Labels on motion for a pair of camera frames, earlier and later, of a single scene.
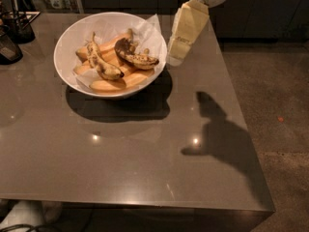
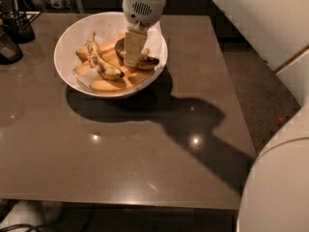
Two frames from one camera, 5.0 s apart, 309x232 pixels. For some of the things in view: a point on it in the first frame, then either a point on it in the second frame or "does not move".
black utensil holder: x=15 y=25 does not move
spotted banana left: x=99 y=64 does not move
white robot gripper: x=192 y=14 → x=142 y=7
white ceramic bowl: x=109 y=54 does not move
